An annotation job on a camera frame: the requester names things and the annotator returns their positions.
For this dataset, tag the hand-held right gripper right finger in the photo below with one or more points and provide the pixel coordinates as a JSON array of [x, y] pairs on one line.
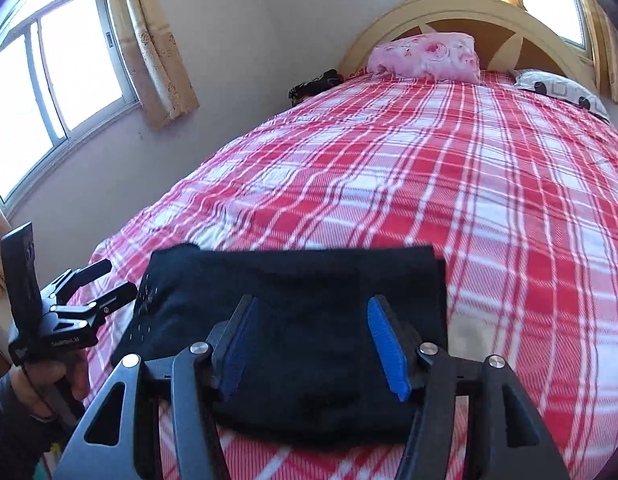
[[386, 350]]

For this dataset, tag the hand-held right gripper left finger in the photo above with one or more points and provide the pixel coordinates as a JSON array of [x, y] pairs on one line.
[[239, 350]]

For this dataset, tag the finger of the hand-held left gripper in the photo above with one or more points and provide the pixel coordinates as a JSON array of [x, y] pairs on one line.
[[84, 272], [111, 300]]

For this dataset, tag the black pants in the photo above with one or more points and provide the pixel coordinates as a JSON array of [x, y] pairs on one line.
[[309, 280]]

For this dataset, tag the person's left forearm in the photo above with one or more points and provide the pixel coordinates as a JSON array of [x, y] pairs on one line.
[[14, 430]]

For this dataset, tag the person's left hand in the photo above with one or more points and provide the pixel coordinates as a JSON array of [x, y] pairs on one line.
[[78, 380]]

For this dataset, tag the red plaid bed sheet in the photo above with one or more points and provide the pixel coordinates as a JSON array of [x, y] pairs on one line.
[[439, 185]]

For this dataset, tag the large sliding window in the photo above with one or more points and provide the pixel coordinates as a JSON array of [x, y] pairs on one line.
[[74, 60]]

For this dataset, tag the black cloth bundle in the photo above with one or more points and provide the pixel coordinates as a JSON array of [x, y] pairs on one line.
[[314, 85]]

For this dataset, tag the pink floral pillow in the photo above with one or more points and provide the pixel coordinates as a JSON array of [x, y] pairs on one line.
[[424, 57]]

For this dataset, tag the white patterned pillow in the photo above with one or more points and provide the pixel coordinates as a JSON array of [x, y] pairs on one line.
[[559, 91]]

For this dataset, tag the cream wooden headboard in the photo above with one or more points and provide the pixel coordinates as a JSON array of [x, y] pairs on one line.
[[464, 2]]

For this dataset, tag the window behind headboard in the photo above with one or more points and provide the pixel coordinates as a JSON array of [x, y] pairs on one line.
[[575, 15]]

